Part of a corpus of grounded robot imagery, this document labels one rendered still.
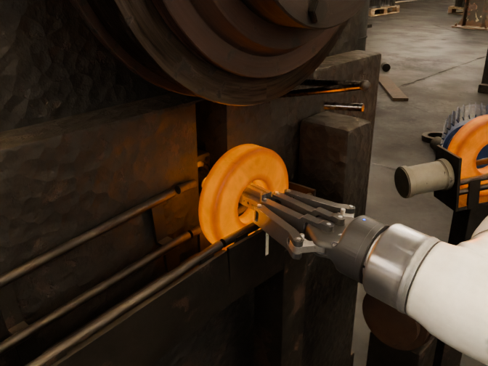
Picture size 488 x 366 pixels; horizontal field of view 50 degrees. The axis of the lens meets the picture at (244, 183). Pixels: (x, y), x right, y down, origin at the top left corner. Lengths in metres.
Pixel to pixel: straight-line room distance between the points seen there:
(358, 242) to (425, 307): 0.10
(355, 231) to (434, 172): 0.42
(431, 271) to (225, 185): 0.27
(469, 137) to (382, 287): 0.50
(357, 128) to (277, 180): 0.18
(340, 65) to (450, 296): 0.54
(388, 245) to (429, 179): 0.43
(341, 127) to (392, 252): 0.32
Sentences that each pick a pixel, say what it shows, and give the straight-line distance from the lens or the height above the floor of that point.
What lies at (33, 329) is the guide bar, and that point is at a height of 0.68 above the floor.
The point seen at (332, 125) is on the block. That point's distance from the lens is 0.86.
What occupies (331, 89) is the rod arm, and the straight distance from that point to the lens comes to 0.71.
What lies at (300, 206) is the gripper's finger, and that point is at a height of 0.75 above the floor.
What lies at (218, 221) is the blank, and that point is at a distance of 0.68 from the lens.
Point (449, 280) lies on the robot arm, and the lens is 0.56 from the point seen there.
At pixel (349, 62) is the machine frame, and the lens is 1.00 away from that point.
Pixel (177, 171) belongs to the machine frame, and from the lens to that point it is 0.71.
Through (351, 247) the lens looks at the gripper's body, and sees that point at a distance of 0.60.
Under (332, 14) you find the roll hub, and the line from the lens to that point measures 0.60.
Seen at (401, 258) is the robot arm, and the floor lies 0.76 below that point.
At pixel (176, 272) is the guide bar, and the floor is 0.71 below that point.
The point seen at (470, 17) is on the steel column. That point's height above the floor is 0.17.
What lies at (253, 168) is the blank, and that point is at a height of 0.79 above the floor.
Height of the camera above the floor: 1.05
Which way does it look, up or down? 23 degrees down
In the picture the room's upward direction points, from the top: straight up
